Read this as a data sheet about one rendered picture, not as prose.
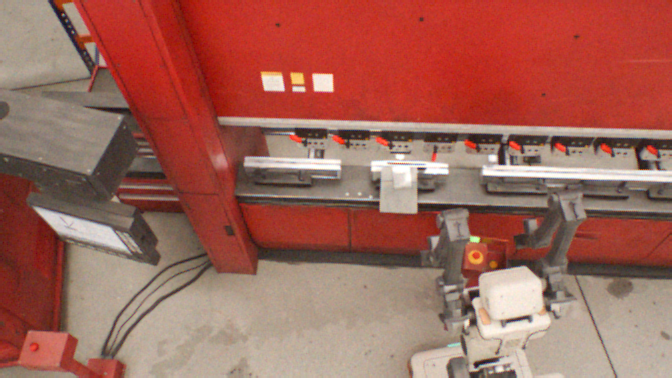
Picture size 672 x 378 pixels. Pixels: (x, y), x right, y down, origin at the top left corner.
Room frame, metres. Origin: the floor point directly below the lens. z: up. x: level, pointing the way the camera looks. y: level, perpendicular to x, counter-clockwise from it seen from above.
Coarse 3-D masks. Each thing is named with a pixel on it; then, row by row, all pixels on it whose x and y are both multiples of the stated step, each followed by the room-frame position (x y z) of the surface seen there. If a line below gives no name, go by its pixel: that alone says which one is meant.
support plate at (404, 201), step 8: (384, 168) 1.59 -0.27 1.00; (416, 168) 1.57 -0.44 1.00; (384, 176) 1.54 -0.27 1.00; (392, 176) 1.54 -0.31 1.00; (416, 176) 1.53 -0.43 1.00; (384, 184) 1.49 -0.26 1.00; (392, 184) 1.49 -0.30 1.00; (416, 184) 1.48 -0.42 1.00; (384, 192) 1.45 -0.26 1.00; (392, 192) 1.45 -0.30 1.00; (400, 192) 1.44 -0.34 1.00; (408, 192) 1.44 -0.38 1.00; (416, 192) 1.43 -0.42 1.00; (384, 200) 1.40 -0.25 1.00; (392, 200) 1.40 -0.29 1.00; (400, 200) 1.40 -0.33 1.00; (408, 200) 1.39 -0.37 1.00; (416, 200) 1.39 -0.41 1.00; (384, 208) 1.36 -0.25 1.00; (392, 208) 1.36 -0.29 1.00; (400, 208) 1.35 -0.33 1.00; (408, 208) 1.35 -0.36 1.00; (416, 208) 1.35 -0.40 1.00
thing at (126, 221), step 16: (32, 192) 1.23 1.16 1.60; (48, 192) 1.24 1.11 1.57; (64, 192) 1.24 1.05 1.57; (32, 208) 1.19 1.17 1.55; (48, 208) 1.16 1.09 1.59; (64, 208) 1.15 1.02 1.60; (80, 208) 1.14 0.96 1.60; (96, 208) 1.15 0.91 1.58; (112, 208) 1.15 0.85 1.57; (128, 208) 1.14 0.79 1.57; (48, 224) 1.19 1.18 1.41; (112, 224) 1.07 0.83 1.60; (128, 224) 1.06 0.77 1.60; (144, 224) 1.13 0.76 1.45; (64, 240) 1.19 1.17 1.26; (80, 240) 1.15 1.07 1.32; (128, 240) 1.05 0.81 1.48; (144, 240) 1.06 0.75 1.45; (128, 256) 1.08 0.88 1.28; (144, 256) 1.05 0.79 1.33; (160, 256) 1.08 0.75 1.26
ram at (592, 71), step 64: (192, 0) 1.68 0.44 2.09; (256, 0) 1.65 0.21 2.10; (320, 0) 1.62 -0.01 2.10; (384, 0) 1.59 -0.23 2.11; (448, 0) 1.56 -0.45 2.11; (512, 0) 1.53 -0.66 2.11; (576, 0) 1.50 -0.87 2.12; (640, 0) 1.47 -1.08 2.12; (256, 64) 1.65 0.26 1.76; (320, 64) 1.62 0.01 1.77; (384, 64) 1.58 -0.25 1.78; (448, 64) 1.55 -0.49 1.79; (512, 64) 1.52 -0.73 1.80; (576, 64) 1.49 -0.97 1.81; (640, 64) 1.45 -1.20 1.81; (384, 128) 1.58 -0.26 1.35; (640, 128) 1.43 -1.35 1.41
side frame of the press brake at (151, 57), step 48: (96, 0) 1.50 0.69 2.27; (144, 0) 1.48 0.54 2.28; (144, 48) 1.49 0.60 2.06; (192, 48) 1.67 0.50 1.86; (144, 96) 1.50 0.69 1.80; (192, 96) 1.53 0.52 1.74; (192, 144) 1.49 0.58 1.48; (240, 144) 1.86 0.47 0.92; (192, 192) 1.50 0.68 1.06; (240, 240) 1.48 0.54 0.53
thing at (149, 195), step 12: (96, 72) 2.39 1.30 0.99; (108, 72) 2.39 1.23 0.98; (96, 84) 2.31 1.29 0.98; (108, 84) 2.30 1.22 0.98; (132, 120) 2.03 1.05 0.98; (132, 132) 1.95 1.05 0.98; (144, 144) 1.89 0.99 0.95; (144, 156) 1.90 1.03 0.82; (132, 180) 1.94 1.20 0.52; (144, 180) 1.93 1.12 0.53; (156, 180) 1.92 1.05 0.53; (120, 192) 1.96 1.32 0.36; (132, 192) 1.95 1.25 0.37; (144, 192) 1.94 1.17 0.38; (156, 192) 1.93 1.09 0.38; (168, 192) 1.91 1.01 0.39; (132, 204) 1.95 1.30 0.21; (144, 204) 1.94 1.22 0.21; (156, 204) 1.93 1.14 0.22; (168, 204) 1.92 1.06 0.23; (180, 204) 1.91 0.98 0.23
